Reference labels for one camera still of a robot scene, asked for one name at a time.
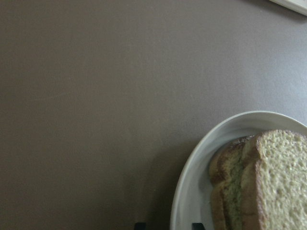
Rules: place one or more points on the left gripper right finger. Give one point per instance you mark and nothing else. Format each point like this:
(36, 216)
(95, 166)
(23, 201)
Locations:
(197, 226)

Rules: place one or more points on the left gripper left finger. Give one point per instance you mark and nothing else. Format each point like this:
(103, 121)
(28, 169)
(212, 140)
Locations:
(140, 226)

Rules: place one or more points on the white round plate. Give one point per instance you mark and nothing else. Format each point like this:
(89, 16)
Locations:
(191, 203)

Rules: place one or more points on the bread slice top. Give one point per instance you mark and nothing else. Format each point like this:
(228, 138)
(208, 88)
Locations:
(274, 182)

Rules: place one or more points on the cream rabbit tray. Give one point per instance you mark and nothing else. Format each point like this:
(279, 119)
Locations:
(299, 6)

